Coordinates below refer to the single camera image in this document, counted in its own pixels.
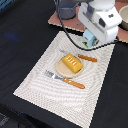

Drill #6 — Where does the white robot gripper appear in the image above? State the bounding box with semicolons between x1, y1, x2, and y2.
78;3;122;44

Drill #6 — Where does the orange toy cracker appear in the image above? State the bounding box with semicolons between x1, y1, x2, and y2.
62;53;83;73

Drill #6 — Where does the small toy milk carton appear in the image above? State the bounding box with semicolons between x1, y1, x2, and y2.
82;29;98;48

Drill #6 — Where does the grey toy pot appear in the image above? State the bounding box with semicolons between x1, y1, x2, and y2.
56;0;78;19

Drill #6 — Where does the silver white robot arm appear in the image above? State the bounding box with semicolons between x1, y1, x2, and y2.
78;0;122;44

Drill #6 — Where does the beige toy pot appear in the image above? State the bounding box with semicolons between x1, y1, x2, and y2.
119;5;128;30

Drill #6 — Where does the round wooden plate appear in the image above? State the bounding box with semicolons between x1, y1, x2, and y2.
56;56;83;78

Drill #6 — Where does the beige woven placemat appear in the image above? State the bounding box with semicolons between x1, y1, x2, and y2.
14;31;114;128

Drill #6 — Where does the toy fork wooden handle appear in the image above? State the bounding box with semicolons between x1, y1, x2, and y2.
59;48;98;63

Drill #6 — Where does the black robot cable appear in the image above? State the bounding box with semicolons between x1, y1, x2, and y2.
53;0;120;52

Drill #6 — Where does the toy knife wooden handle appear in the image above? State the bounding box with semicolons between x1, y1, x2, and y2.
44;71;86;90

